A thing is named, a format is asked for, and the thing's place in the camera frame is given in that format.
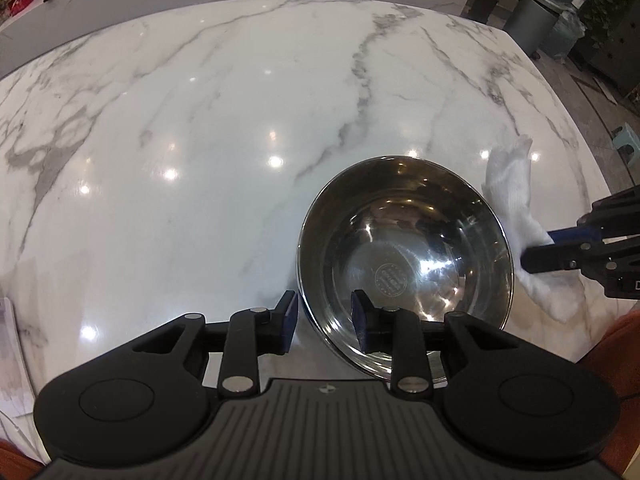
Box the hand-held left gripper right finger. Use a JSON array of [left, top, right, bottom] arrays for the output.
[[350, 288, 531, 397]]

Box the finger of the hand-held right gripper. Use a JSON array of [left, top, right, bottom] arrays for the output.
[[547, 187, 640, 246], [520, 237, 640, 275]]

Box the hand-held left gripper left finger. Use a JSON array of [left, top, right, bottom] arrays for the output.
[[112, 290, 300, 395]]

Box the white cloth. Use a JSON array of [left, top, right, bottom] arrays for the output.
[[481, 135, 586, 323]]

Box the blue steel-lined bowl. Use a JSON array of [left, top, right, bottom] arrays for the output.
[[297, 156, 515, 381]]

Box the orange-red clothing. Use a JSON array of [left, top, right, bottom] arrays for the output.
[[0, 307, 640, 480]]

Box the small green stool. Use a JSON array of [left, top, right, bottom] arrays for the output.
[[612, 124, 640, 167]]

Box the dark perforated planter box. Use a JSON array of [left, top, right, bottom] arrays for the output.
[[587, 0, 640, 93]]

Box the clear plastic bag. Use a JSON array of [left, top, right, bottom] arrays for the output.
[[549, 5, 587, 61]]

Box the grey trash bin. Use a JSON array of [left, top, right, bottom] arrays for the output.
[[502, 0, 562, 58]]

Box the white phone stand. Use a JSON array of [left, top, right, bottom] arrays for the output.
[[0, 297, 51, 453]]

